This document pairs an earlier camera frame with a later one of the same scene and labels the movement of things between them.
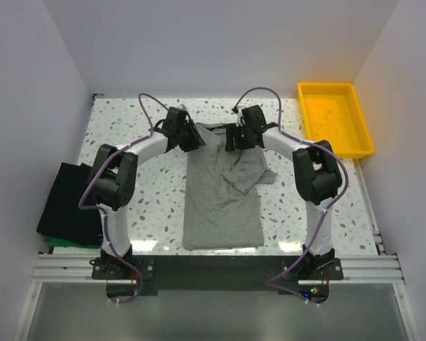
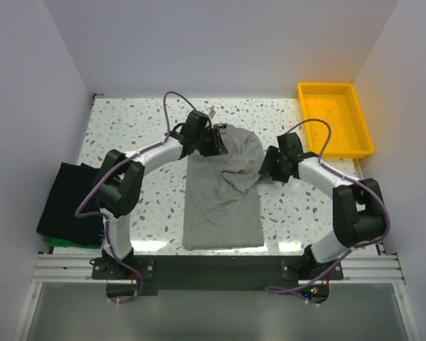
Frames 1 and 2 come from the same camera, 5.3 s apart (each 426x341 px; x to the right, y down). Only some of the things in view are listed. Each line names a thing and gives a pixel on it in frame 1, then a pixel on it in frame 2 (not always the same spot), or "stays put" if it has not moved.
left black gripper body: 181,133 → 199,140
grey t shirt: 223,205 stays put
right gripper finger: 232,140 → 270,163
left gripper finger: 192,138 → 214,143
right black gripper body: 244,140 → 280,175
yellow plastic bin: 332,112 stays put
